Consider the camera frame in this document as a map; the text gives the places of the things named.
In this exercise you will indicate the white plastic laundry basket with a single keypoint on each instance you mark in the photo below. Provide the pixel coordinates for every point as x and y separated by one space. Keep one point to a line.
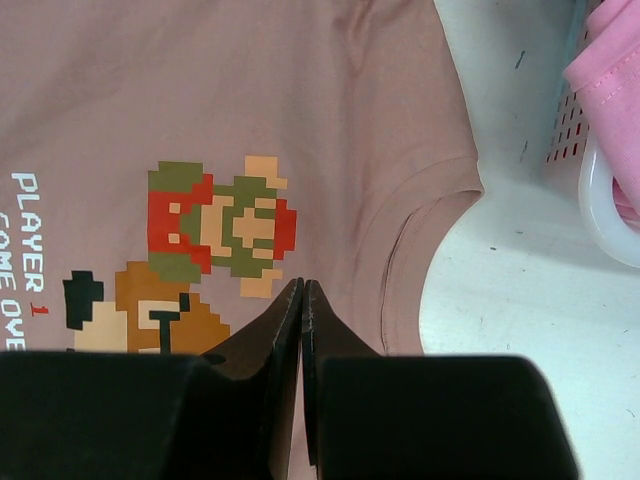
575 163

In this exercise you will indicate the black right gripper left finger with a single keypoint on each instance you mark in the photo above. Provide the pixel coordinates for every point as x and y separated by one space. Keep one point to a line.
224 414

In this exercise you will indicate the dusty pink printed t-shirt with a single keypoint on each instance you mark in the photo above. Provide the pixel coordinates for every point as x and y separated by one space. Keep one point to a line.
168 166

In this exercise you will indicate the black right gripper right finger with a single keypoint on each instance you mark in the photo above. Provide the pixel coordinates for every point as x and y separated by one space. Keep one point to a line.
370 416

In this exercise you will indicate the bright pink t-shirt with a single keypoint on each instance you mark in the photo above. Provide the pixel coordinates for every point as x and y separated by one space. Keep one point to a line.
605 77

